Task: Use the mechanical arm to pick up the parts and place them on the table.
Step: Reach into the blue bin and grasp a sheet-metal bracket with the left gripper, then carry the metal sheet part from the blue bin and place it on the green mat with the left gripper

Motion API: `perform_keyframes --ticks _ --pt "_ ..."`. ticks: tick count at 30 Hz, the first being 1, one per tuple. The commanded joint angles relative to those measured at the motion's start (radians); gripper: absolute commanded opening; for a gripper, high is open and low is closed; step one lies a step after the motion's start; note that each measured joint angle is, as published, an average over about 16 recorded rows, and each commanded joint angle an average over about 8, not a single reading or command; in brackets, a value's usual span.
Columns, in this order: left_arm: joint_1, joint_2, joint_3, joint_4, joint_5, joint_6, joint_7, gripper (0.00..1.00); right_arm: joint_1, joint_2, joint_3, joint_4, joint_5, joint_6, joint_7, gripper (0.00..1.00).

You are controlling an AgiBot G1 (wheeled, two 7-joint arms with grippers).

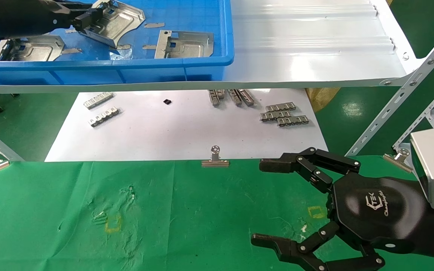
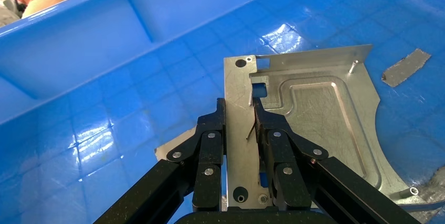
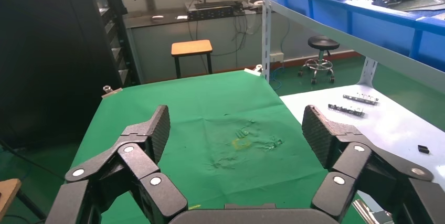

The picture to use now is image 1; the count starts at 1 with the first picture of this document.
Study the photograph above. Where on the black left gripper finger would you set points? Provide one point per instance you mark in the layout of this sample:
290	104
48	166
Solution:
79	4
89	19

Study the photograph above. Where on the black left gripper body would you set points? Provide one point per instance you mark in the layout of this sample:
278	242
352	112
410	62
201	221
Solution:
25	17

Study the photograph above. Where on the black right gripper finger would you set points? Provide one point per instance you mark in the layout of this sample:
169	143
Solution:
273	242
275	165

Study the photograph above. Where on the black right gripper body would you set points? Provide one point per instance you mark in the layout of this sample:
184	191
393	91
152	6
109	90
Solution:
375	212

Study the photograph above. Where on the curved sheet metal bracket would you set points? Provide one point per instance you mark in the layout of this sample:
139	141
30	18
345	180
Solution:
121	22

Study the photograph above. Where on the grey tape strip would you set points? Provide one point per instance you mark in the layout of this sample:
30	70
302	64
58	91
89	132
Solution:
72	50
149	47
154	25
124	47
71	31

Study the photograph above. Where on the small notched metal strip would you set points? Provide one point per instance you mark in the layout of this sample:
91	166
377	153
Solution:
104	116
247	97
221	93
213	98
235	97
280	107
275	116
98	100
293	121

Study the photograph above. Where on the blue plastic bin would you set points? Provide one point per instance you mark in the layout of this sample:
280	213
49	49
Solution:
126	71

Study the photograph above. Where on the yellowish plastic bag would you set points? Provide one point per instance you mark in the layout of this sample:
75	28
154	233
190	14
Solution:
320	98

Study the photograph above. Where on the white paper sheet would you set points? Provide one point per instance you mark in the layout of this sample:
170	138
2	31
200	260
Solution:
187	135

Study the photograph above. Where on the narrow perforated white strut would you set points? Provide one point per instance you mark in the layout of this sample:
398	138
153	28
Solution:
424	118

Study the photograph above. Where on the green table cloth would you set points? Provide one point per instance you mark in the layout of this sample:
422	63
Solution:
164	218

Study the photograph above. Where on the white shelf board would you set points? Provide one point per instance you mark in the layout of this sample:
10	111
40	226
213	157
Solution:
307	56

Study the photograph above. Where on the tiny black part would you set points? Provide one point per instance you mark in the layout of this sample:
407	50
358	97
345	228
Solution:
167	101

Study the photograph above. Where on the wide perforated white strut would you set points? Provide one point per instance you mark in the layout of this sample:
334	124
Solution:
401	94

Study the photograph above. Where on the flat sheet metal bracket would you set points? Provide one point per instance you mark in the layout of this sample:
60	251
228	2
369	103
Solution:
187	47
36	51

